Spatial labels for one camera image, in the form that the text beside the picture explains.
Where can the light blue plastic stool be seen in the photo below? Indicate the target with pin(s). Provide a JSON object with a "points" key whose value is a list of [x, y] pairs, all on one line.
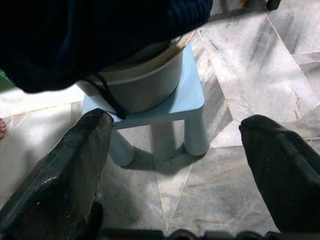
{"points": [[192, 100]]}

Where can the grey plastic basin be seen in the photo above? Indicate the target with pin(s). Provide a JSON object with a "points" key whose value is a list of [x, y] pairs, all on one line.
{"points": [[150, 87]]}

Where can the bare foot of person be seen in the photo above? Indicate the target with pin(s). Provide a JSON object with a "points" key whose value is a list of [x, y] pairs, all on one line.
{"points": [[2, 127]]}

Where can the navy blue garment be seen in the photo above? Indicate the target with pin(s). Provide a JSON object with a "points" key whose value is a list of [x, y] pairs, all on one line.
{"points": [[87, 37]]}

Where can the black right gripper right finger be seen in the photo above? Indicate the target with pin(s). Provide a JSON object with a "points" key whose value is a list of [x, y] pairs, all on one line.
{"points": [[287, 175]]}

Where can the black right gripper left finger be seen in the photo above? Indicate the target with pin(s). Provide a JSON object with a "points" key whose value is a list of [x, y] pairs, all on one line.
{"points": [[55, 187]]}

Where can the green plastic stool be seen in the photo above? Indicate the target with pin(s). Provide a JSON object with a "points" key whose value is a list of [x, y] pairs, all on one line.
{"points": [[3, 77]]}

